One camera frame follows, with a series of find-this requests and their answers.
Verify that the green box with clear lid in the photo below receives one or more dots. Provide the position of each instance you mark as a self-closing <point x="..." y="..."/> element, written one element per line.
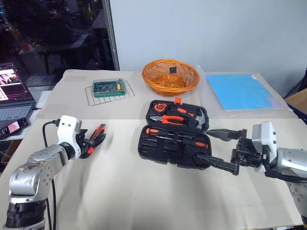
<point x="109" y="89"/>

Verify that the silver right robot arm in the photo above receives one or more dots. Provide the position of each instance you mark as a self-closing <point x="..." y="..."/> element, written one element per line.
<point x="292" y="160"/>

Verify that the black smartphone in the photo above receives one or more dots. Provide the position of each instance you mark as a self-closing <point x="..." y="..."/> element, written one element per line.
<point x="12" y="128"/>

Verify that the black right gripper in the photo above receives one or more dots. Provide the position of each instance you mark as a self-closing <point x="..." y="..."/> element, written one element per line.
<point x="247" y="153"/>

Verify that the open laptop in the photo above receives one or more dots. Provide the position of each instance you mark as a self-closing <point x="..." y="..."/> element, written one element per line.
<point x="14" y="112"/>

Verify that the blue sheet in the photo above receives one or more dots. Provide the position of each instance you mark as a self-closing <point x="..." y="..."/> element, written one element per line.
<point x="239" y="91"/>

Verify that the black plastic tool case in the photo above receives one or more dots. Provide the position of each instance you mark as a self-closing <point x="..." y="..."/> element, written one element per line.
<point x="153" y="153"/>

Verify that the blue sheets in plastic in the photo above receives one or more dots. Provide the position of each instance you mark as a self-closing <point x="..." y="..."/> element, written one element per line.
<point x="211" y="113"/>

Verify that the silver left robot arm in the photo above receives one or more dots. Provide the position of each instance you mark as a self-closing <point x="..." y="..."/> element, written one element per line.
<point x="36" y="167"/>

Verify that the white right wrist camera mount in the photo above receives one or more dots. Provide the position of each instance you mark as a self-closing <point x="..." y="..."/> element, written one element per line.
<point x="268" y="136"/>

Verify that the grey metal partition post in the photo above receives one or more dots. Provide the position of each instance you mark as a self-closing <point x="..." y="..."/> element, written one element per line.
<point x="112" y="36"/>

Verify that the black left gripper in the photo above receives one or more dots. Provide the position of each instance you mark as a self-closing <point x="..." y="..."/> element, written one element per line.
<point x="81" y="148"/>

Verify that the black orange tape measure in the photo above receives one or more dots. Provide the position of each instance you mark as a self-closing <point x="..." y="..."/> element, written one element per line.
<point x="159" y="107"/>

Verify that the brown cardboard box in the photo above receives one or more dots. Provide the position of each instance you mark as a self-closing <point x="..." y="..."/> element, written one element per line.
<point x="299" y="100"/>

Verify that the small black square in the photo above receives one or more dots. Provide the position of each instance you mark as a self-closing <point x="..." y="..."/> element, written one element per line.
<point x="173" y="70"/>

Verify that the red black pliers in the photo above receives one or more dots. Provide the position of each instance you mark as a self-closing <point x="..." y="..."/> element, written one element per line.
<point x="90" y="150"/>

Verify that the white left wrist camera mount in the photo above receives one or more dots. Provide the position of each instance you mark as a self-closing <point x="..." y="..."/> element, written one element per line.
<point x="66" y="129"/>

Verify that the orange wicker basket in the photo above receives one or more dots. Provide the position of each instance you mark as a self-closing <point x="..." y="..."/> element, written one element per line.
<point x="168" y="92"/>

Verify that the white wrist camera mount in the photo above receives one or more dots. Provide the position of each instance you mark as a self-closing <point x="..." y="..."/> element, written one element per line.
<point x="268" y="136"/>
<point x="66" y="129"/>

